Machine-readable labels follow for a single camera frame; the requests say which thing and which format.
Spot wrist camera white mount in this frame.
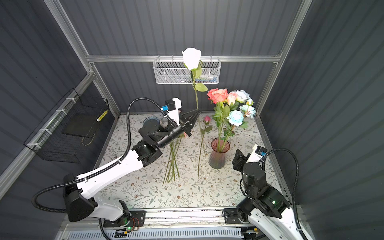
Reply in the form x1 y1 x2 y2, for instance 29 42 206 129
246 144 268 163
161 98 182 126

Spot yellow tube in basket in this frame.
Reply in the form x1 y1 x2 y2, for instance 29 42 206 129
97 110 109 122

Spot deep pink rose stem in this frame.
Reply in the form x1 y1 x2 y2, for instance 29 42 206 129
207 89 218 102

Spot white cream rose stem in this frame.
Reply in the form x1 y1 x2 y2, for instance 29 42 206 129
182 48 208 109

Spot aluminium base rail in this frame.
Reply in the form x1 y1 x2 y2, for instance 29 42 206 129
55 205 301 240

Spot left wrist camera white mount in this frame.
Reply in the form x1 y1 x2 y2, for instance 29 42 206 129
161 98 182 126

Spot white spray rose stem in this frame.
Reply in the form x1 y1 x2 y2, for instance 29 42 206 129
220 96 256 152

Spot red pink rose stem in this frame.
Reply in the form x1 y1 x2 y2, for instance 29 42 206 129
211 89 230 140

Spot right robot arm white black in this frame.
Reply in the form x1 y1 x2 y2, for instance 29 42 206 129
232 145 312 240

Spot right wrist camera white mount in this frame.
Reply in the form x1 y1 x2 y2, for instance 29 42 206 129
246 144 268 163

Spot floral patterned table mat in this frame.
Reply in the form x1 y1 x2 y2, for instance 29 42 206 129
98 113 263 209

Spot light pink rose stem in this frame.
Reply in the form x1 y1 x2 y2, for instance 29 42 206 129
223 91 239 142

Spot tubes in white basket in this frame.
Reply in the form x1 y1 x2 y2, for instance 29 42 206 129
179 74 219 84

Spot blue purple glass vase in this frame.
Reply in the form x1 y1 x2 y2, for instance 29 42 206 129
143 117 160 130

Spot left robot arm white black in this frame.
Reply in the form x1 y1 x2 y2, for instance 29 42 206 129
63 110 201 227

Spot pink glass vase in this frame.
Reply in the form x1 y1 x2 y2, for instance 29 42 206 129
209 138 230 170

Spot single dark pink bud stem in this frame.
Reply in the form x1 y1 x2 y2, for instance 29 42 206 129
198 116 213 177

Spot small pink spray roses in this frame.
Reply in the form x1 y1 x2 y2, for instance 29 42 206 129
163 134 185 184

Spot black wire basket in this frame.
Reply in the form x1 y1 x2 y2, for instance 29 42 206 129
24 91 109 164

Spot white wire mesh basket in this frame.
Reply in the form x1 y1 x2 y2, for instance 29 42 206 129
153 60 222 85

